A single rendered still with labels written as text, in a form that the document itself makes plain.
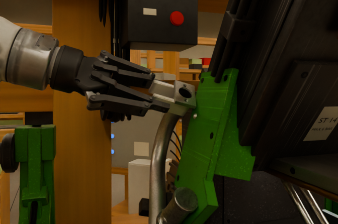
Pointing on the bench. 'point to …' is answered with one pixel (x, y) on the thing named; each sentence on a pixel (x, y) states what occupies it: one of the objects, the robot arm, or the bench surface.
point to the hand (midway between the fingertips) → (169, 98)
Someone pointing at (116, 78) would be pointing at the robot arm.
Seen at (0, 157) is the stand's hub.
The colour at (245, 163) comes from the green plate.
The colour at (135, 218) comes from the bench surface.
